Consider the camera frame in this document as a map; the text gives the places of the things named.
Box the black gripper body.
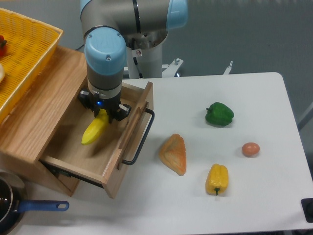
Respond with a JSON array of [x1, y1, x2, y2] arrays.
[[78, 88, 132, 121]]

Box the yellow banana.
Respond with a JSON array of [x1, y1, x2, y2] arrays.
[[81, 109, 109, 145]]

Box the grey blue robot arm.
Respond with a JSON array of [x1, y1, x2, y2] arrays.
[[79, 0, 188, 121]]

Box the open wooden top drawer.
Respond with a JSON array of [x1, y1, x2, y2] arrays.
[[40, 79, 153, 198]]

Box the wooden drawer cabinet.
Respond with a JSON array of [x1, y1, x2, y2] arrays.
[[0, 46, 87, 196]]

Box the orange bread wedge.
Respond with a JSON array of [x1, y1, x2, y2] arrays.
[[158, 134, 187, 176]]

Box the yellow plastic basket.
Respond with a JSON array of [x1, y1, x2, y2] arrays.
[[0, 8, 63, 120]]

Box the white round vegetable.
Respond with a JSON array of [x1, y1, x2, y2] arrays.
[[0, 64, 5, 82]]

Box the red tomato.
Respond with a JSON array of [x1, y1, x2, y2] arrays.
[[0, 35, 7, 57]]

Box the green bell pepper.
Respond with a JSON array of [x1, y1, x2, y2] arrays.
[[205, 102, 234, 126]]

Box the yellow bell pepper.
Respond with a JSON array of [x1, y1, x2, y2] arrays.
[[205, 164, 229, 195]]

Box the brown egg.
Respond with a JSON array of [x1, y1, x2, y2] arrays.
[[242, 142, 260, 157]]

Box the black corner device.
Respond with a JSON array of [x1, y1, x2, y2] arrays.
[[301, 198, 313, 223]]

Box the black drawer handle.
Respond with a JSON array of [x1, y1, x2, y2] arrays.
[[122, 108, 155, 165]]

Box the white metal table bracket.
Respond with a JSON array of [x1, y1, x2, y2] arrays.
[[122, 58, 233, 79]]

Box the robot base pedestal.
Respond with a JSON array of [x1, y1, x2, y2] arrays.
[[124, 30, 168, 79]]

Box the blue handled pan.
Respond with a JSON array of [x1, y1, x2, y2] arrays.
[[0, 172, 69, 235]]

